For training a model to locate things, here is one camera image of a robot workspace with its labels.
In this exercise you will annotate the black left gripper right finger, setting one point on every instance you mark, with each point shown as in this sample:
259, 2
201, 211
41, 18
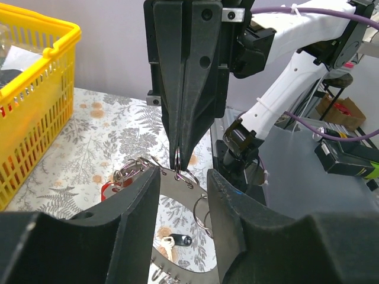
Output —
255, 244

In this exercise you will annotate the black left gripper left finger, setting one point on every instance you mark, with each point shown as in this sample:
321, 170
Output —
110, 242

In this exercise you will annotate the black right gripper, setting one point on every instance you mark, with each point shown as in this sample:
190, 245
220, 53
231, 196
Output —
197, 45

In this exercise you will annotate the metal disc with keyrings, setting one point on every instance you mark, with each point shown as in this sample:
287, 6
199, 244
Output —
183, 209

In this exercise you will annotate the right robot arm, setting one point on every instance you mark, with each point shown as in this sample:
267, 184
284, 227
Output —
321, 36

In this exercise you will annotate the key with red tag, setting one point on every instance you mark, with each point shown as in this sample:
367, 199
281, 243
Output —
119, 181

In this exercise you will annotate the floral tablecloth mat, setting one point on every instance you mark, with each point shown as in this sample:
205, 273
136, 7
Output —
104, 132

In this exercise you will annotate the black device with green stripe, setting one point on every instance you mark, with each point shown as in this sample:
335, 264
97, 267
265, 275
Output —
350, 158

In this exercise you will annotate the yellow plastic basket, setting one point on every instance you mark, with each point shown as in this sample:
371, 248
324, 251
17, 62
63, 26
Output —
37, 104

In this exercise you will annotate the cardboard box with red items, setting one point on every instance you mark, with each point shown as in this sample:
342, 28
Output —
344, 112

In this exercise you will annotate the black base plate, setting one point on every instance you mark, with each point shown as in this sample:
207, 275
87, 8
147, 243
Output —
248, 180

